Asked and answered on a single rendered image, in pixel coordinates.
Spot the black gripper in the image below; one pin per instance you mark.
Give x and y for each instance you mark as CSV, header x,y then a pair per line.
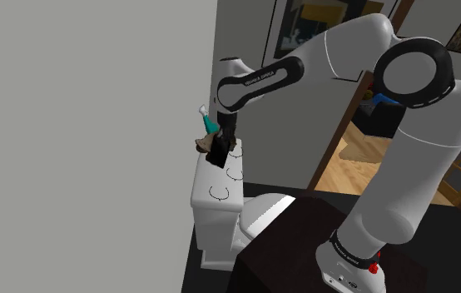
x,y
227,126

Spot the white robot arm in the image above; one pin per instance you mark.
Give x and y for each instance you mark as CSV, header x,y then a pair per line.
x,y
417,162

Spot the teal spray bottle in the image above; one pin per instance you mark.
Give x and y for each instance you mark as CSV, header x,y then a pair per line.
x,y
211,126

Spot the brown lumpy object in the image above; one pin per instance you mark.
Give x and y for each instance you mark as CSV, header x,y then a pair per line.
x,y
203,144

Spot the white toilet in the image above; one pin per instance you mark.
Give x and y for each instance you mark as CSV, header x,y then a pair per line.
x,y
218,219

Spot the dark robot stand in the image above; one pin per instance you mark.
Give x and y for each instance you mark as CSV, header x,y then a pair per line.
x,y
287,243

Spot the tan rug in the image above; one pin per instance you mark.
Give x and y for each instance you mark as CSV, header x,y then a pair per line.
x,y
366,151

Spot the dark sofa with cushions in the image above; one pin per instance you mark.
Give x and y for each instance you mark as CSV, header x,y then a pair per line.
x,y
378,119

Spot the brown wooden door frame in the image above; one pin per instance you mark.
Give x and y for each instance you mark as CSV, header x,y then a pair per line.
x,y
336,138

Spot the large framed wall picture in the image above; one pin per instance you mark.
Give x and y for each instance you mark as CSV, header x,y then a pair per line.
x,y
295,28

